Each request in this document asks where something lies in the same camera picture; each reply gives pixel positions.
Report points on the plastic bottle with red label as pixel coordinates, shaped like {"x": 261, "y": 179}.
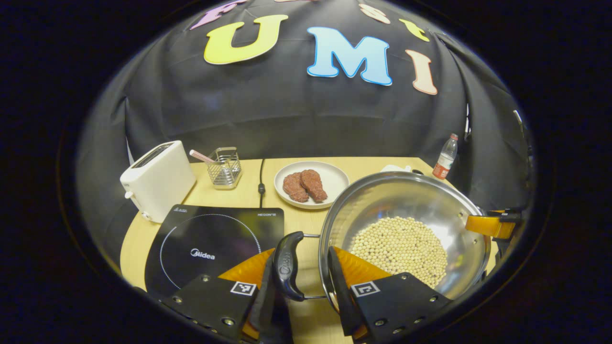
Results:
{"x": 444, "y": 160}

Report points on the pink utensil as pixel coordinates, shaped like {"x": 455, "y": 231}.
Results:
{"x": 200, "y": 155}

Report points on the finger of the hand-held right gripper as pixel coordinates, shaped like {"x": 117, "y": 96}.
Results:
{"x": 487, "y": 225}

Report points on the round white plate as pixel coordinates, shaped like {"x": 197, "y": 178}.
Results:
{"x": 334, "y": 179}

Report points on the white toaster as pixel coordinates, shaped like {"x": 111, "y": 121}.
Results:
{"x": 162, "y": 181}

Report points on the brown meat piece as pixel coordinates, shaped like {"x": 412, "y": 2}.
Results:
{"x": 315, "y": 184}
{"x": 294, "y": 188}

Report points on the black backdrop cloth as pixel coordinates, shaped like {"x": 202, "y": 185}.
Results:
{"x": 287, "y": 114}

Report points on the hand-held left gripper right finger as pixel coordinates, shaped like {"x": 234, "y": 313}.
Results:
{"x": 339, "y": 296}

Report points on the pile of beige beans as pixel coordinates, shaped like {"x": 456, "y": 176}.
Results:
{"x": 399, "y": 251}

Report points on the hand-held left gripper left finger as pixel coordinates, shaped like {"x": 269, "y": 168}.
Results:
{"x": 210, "y": 301}

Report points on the black induction cooktop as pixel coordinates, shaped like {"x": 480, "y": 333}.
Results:
{"x": 205, "y": 229}

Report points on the white divided dish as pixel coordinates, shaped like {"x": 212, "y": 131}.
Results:
{"x": 394, "y": 168}

